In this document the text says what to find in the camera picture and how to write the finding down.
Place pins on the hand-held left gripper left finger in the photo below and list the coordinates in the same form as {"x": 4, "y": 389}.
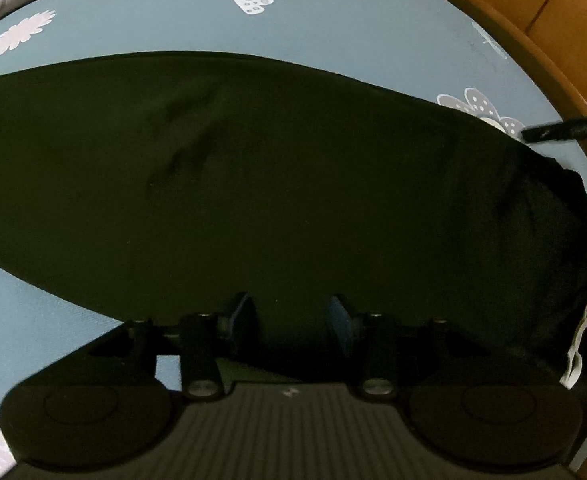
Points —
{"x": 241, "y": 319}

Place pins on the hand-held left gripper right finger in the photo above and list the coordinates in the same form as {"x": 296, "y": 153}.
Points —
{"x": 338, "y": 325}

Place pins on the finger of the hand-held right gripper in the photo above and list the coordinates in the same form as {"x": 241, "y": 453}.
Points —
{"x": 563, "y": 131}

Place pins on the wooden bed headboard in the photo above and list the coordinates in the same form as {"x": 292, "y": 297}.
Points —
{"x": 538, "y": 5}

